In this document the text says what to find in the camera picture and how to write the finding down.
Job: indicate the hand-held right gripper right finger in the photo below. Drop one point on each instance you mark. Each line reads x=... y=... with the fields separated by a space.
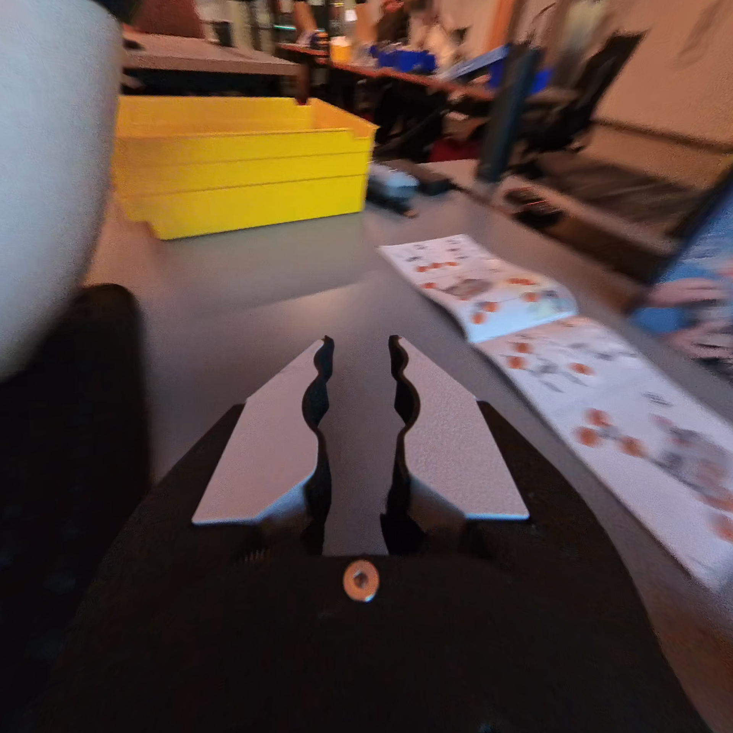
x=452 y=458

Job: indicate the grey battery box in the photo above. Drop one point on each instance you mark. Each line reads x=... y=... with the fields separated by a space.
x=392 y=186

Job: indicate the long wooden table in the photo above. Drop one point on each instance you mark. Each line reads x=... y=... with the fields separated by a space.
x=401 y=75

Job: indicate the dark upright panel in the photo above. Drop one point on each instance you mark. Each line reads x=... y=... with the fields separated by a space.
x=509 y=114

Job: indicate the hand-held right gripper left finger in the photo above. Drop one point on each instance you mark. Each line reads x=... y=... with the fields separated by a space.
x=269 y=458

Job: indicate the yellow plastic bin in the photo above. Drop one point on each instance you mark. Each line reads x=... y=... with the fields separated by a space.
x=229 y=172

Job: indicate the black office chair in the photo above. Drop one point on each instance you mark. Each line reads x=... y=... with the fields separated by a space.
x=584 y=97

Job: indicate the grey work table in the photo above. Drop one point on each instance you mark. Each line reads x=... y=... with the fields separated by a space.
x=200 y=57

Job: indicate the black power adapter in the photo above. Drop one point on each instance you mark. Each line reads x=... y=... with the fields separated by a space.
x=432 y=183

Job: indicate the black battery pack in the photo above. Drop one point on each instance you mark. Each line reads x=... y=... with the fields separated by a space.
x=538 y=216
x=522 y=197

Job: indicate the blue toy kit box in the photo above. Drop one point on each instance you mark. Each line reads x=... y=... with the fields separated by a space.
x=698 y=275

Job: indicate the brown-edged grey desk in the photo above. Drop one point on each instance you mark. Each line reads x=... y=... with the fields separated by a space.
x=601 y=200

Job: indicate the black perforated chair armrest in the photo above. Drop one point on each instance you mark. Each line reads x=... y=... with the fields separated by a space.
x=68 y=429

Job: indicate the blue storage bin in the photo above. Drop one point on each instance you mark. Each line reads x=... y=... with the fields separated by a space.
x=409 y=57

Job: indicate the white open instruction booklet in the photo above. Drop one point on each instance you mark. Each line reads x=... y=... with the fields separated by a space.
x=515 y=320

